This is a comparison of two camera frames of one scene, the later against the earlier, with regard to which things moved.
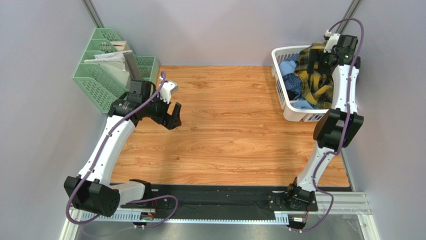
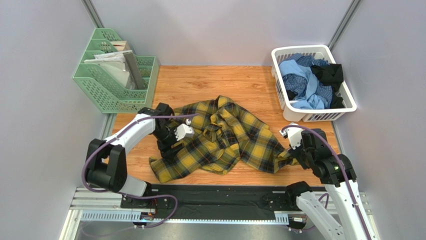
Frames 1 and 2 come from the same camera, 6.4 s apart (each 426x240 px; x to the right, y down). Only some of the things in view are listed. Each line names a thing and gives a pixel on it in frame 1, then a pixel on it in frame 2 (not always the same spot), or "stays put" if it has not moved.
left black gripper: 171,123 → 169,153
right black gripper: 317,58 → 300,156
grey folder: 134,68 stays put
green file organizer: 100,84 stays put
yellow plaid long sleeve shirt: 317,86 → 224,135
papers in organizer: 114,61 stays put
